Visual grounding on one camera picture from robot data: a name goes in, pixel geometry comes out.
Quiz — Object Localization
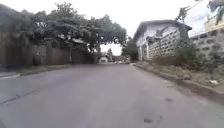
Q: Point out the pale vehicle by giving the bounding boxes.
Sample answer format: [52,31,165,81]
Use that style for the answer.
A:
[99,56,110,64]

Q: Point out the dark green bush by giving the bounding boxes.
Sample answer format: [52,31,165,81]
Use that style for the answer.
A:
[121,37,139,62]

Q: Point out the grey asphalt road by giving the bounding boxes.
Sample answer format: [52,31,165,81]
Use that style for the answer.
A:
[0,63,224,128]

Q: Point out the white house with dark roof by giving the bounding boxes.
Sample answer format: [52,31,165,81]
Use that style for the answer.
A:
[132,19,193,62]

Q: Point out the large dark green trees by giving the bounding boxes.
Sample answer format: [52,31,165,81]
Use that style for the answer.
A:
[0,2,128,54]

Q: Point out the weedy dirt verge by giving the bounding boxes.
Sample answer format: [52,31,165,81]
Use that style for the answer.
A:
[132,61,224,98]

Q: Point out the concrete kerb strip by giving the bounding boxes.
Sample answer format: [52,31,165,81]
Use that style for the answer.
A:
[0,63,74,80]

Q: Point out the thin tree with sparse leaves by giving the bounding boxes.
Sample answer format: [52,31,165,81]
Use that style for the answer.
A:
[175,0,224,24]

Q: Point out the dark boundary wall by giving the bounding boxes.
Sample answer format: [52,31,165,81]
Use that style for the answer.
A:
[0,43,96,68]

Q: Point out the grey concrete block wall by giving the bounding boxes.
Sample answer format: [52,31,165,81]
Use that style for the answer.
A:
[146,29,224,68]

